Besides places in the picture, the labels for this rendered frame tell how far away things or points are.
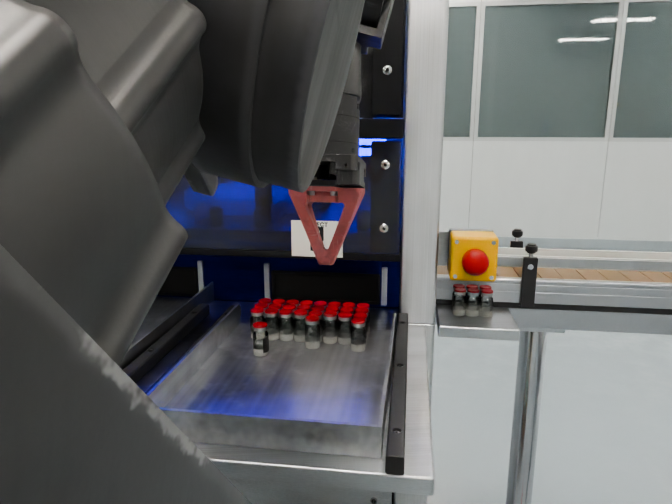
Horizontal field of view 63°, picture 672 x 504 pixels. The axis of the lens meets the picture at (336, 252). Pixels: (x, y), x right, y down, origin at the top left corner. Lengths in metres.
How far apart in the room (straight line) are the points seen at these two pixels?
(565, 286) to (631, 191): 4.84
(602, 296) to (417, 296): 0.34
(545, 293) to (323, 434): 0.58
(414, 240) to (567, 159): 4.82
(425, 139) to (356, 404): 0.41
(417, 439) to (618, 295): 0.57
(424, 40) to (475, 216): 4.75
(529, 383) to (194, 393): 0.67
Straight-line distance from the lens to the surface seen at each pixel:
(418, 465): 0.58
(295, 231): 0.89
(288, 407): 0.67
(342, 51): 0.16
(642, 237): 5.98
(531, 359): 1.12
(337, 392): 0.69
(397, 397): 0.65
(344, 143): 0.50
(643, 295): 1.09
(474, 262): 0.85
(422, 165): 0.86
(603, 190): 5.78
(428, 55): 0.86
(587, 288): 1.05
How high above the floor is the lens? 1.21
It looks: 13 degrees down
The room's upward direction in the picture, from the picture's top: straight up
